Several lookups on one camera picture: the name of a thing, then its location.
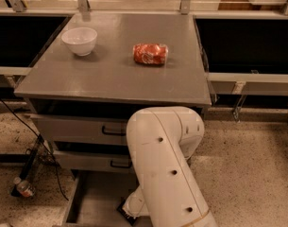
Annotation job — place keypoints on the grey top drawer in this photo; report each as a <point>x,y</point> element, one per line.
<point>74,129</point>

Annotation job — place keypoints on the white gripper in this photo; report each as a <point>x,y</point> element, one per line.
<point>134,204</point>

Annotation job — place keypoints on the crushed red soda can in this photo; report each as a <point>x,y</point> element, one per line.
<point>155,54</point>

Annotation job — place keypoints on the grey drawer cabinet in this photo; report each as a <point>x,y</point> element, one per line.
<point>109,83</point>

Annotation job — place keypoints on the left black bin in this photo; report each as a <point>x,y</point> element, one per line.
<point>23,38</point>

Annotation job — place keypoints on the grey bottom drawer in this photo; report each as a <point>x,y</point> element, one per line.
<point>95,198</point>

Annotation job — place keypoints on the white bowl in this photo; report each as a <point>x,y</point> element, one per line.
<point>80,40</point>

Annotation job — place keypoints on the plastic water bottle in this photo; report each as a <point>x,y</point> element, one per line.
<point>24,187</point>

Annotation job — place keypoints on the right black bin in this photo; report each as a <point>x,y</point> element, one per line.
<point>244,45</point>

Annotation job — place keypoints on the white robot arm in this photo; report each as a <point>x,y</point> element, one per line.
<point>160,141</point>

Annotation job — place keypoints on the black bin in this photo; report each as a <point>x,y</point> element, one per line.
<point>244,45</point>
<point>23,38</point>

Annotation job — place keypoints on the grey middle drawer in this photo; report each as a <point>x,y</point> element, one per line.
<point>94,157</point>

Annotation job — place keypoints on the black floor stand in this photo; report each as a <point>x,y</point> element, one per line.
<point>28,165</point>

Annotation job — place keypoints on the black rxbar chocolate bar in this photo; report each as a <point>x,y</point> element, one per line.
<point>130,219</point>

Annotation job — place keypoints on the grey drawer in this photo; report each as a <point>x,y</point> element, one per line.
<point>94,157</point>
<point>74,129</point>
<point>95,198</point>

